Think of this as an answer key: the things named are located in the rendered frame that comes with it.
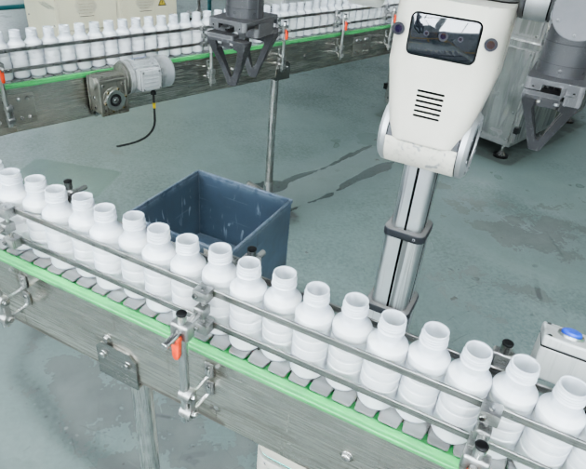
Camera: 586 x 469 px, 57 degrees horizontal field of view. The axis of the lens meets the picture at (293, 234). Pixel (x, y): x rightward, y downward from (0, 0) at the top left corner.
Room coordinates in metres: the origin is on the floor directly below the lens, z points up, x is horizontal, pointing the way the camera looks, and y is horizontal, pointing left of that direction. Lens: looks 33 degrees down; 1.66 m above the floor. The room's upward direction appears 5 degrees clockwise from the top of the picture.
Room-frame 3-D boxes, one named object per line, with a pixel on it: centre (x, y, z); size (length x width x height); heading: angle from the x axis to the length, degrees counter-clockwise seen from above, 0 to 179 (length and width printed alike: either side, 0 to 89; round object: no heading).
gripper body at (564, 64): (0.67, -0.31, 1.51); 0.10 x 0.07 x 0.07; 155
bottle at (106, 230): (0.80, 0.33, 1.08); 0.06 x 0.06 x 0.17
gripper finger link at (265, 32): (0.88, 0.10, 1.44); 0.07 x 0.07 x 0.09; 66
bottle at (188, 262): (0.73, 0.17, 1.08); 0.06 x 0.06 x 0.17
